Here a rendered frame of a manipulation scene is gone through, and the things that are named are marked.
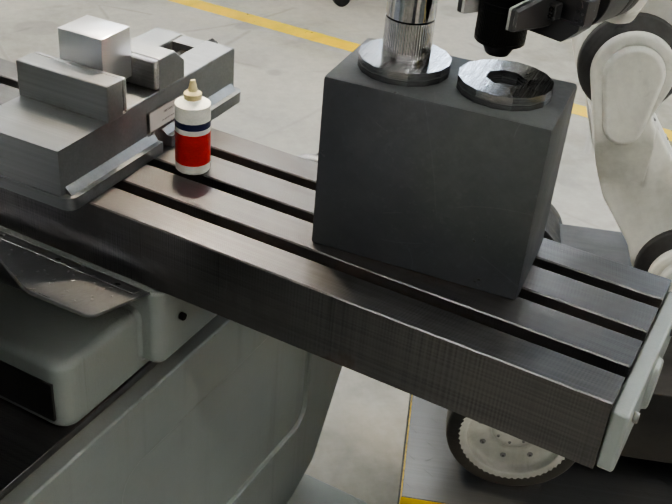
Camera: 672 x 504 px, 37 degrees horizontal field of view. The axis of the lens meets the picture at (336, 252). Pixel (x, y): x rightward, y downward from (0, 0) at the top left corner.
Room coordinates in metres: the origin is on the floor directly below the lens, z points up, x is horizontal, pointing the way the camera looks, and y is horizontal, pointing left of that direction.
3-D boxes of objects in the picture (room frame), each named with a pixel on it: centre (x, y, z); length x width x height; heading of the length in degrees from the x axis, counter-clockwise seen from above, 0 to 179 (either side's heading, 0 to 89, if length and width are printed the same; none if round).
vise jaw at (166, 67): (1.10, 0.27, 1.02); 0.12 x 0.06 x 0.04; 66
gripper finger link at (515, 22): (0.86, -0.16, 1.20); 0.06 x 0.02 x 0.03; 139
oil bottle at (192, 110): (1.01, 0.17, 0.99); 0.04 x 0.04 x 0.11
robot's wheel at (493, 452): (1.11, -0.28, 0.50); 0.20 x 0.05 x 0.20; 85
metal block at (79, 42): (1.05, 0.29, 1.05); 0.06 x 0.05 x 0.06; 66
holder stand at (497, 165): (0.90, -0.10, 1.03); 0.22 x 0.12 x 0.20; 71
